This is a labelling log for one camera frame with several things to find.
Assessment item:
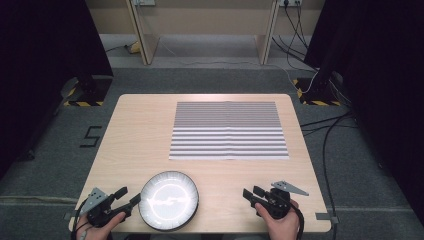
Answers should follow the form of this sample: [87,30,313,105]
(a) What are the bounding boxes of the person's right hand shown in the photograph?
[254,199,301,240]

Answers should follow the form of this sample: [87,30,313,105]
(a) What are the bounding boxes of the white floor cable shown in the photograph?
[156,33,319,95]

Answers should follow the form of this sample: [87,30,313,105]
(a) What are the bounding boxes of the person's left hand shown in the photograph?
[75,212,127,240]

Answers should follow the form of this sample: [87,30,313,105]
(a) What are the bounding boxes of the black stand base hazard tape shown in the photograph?
[292,71,344,107]
[62,75,113,108]

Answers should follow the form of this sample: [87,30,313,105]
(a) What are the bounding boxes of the black socket cables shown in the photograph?
[271,2,319,72]

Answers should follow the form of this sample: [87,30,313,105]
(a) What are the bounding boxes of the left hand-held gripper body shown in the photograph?
[79,187,118,228]

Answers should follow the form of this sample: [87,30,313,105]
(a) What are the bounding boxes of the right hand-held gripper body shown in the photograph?
[263,180,309,220]

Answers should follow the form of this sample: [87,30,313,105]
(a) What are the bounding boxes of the black curtain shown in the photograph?
[0,0,114,179]
[304,0,424,228]

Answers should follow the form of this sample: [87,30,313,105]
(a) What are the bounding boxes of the grey striped placemat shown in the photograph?
[168,101,290,161]

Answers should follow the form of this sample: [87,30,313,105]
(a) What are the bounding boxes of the white plate with dark rim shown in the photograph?
[138,170,200,232]

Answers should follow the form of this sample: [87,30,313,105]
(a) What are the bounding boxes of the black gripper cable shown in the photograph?
[290,202,306,240]
[70,199,90,240]

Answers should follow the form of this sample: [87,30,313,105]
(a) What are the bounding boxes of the long black floor cable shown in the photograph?
[299,111,354,240]

